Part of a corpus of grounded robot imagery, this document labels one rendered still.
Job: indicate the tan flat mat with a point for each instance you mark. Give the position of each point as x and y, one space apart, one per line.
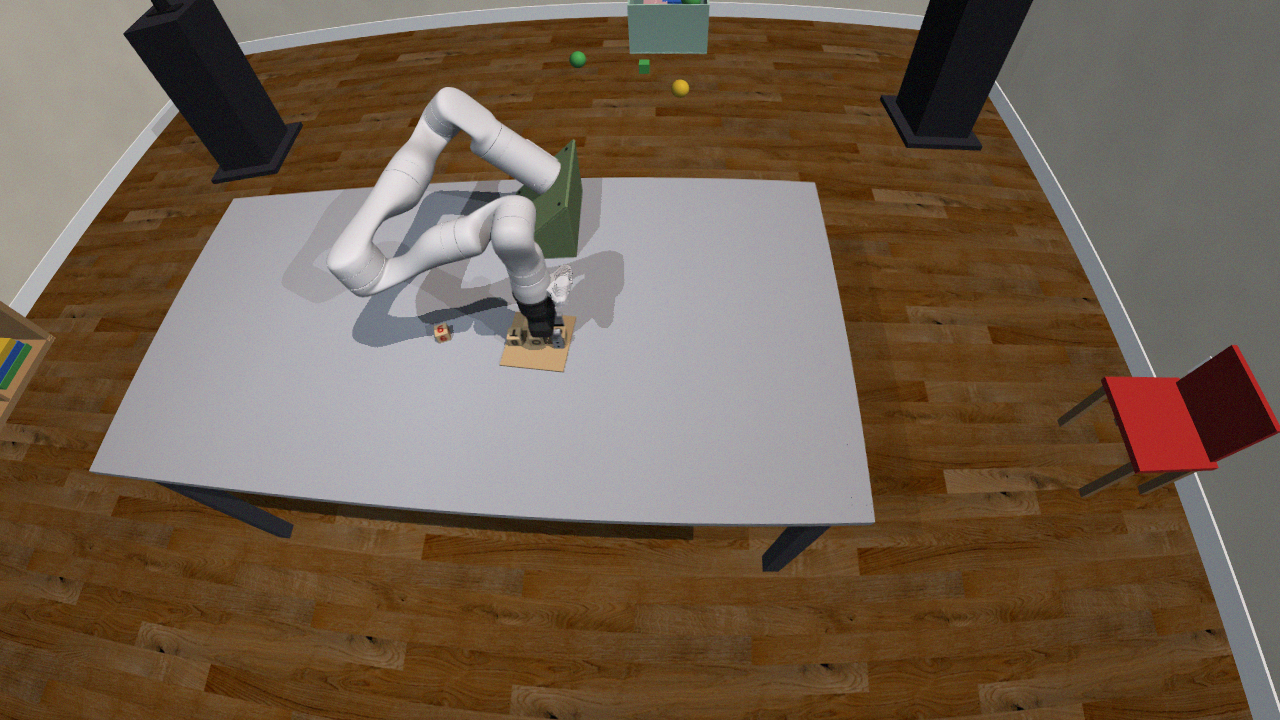
537 357

